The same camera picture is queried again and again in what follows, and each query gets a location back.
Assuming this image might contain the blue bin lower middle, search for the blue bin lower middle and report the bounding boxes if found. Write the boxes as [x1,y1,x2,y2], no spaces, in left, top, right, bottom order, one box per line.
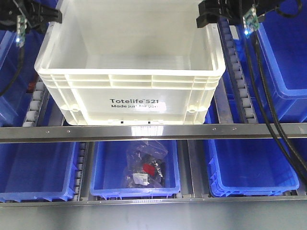
[90,140,180,200]

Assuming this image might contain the black braided right cable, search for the black braided right cable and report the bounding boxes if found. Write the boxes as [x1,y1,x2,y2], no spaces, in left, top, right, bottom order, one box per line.
[243,31,307,178]

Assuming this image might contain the blue plastic bin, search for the blue plastic bin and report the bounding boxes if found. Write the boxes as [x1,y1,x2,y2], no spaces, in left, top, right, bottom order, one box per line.
[227,9,307,124]

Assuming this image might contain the green left circuit board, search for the green left circuit board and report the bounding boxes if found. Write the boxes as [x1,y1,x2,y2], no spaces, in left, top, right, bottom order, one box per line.
[15,15,27,48]

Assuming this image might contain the white roller track left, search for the white roller track left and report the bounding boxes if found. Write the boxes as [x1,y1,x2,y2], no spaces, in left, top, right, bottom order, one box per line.
[22,77,47,127]

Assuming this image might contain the metal shelving rack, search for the metal shelving rack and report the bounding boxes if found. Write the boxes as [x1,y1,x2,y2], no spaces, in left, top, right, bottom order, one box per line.
[0,71,307,230]

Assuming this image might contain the green right circuit board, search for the green right circuit board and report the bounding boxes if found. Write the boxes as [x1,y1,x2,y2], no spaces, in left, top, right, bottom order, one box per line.
[243,4,260,38]

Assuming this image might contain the roller track lower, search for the roller track lower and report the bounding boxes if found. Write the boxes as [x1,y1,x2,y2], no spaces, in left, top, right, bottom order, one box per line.
[72,142,87,201]

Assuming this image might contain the green circuit board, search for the green circuit board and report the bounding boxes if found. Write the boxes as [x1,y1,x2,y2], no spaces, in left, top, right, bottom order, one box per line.
[243,4,260,38]
[15,15,27,48]

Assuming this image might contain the blue bin lower right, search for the blue bin lower right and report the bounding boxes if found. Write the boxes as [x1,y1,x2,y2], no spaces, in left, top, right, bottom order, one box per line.
[203,139,299,197]

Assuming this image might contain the white plastic tote box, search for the white plastic tote box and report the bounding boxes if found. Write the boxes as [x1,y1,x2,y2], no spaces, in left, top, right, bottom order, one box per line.
[35,0,225,126]

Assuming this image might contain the clear bag of parts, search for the clear bag of parts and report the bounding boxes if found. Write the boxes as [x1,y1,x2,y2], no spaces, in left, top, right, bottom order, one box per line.
[123,141,168,189]

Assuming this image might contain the blue storage crate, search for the blue storage crate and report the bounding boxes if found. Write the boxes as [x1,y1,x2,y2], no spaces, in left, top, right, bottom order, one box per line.
[0,142,80,202]

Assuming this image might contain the black left cable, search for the black left cable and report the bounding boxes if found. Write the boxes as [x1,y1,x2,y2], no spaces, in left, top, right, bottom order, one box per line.
[0,45,26,96]

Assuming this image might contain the white roller track right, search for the white roller track right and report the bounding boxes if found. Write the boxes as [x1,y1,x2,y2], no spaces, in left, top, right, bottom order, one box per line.
[218,19,258,124]

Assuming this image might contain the white roller track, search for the white roller track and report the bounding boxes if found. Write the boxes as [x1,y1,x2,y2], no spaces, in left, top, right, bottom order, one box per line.
[22,77,47,127]
[218,19,258,124]

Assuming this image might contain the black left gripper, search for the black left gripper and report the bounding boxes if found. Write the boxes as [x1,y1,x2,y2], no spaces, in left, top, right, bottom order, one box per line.
[0,0,62,34]

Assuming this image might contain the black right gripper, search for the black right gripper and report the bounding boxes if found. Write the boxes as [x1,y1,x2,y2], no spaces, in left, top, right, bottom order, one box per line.
[196,0,283,28]

